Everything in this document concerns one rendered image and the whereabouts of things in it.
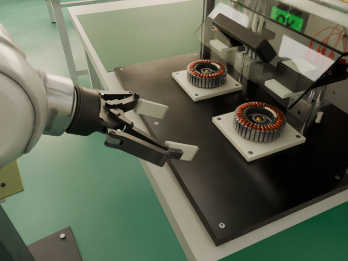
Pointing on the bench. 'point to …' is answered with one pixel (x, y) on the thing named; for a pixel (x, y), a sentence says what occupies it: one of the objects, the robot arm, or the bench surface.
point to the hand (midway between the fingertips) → (174, 130)
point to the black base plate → (162, 126)
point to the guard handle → (245, 37)
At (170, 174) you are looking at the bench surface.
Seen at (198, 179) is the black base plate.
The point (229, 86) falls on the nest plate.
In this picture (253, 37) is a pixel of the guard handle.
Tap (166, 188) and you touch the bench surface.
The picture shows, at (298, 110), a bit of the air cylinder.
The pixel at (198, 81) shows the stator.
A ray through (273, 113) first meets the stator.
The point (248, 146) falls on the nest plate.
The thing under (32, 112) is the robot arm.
